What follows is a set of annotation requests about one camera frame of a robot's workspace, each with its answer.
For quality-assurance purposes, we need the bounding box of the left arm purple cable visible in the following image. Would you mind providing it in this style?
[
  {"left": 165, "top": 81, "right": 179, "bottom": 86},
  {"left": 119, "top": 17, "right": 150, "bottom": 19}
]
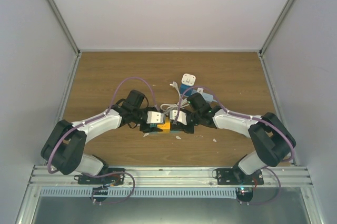
[{"left": 46, "top": 76, "right": 161, "bottom": 206}]

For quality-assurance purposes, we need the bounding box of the light blue power strip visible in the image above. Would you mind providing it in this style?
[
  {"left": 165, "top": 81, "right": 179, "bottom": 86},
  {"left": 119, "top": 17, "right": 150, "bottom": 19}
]
[{"left": 196, "top": 91, "right": 213, "bottom": 103}]

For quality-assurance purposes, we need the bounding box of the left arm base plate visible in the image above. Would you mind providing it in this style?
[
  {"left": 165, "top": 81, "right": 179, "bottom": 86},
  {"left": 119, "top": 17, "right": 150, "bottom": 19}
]
[{"left": 74, "top": 167, "right": 125, "bottom": 186}]

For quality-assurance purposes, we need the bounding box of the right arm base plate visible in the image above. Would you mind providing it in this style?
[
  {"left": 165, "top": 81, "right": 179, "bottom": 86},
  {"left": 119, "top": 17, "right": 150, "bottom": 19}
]
[{"left": 211, "top": 168, "right": 264, "bottom": 186}]

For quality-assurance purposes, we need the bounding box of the slotted cable duct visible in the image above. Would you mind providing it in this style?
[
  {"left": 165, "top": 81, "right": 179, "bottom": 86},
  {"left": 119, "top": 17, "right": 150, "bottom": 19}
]
[{"left": 40, "top": 187, "right": 236, "bottom": 199}]

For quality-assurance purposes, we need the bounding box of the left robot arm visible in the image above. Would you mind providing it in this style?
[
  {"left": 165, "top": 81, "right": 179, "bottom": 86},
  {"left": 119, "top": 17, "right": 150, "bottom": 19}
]
[{"left": 41, "top": 90, "right": 165, "bottom": 184}]

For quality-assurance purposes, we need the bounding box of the teal power strip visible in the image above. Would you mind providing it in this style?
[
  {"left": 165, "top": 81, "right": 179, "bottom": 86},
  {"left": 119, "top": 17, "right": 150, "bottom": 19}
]
[{"left": 150, "top": 123, "right": 180, "bottom": 134}]

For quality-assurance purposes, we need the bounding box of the aluminium rail frame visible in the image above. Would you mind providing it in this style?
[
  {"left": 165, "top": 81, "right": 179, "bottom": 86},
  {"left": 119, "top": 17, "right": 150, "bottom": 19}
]
[{"left": 14, "top": 0, "right": 324, "bottom": 224}]

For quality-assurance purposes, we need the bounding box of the white cube adapter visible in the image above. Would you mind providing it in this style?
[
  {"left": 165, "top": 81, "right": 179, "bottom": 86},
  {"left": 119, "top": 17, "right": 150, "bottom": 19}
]
[{"left": 181, "top": 73, "right": 196, "bottom": 87}]

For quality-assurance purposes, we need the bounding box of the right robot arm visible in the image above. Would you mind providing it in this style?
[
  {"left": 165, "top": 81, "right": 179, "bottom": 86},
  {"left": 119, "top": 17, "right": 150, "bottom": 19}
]
[{"left": 168, "top": 93, "right": 296, "bottom": 185}]

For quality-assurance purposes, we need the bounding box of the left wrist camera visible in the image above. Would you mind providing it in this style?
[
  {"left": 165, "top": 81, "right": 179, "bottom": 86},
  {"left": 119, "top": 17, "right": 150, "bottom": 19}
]
[{"left": 146, "top": 111, "right": 165, "bottom": 124}]

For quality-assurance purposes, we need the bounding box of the blue cube adapter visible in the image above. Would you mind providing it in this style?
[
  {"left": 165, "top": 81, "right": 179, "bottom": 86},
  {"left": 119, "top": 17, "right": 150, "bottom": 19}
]
[{"left": 180, "top": 84, "right": 193, "bottom": 96}]

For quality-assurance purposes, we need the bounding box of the yellow cube socket adapter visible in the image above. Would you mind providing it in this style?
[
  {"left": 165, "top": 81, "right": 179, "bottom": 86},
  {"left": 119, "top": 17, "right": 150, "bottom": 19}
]
[{"left": 157, "top": 117, "right": 171, "bottom": 134}]

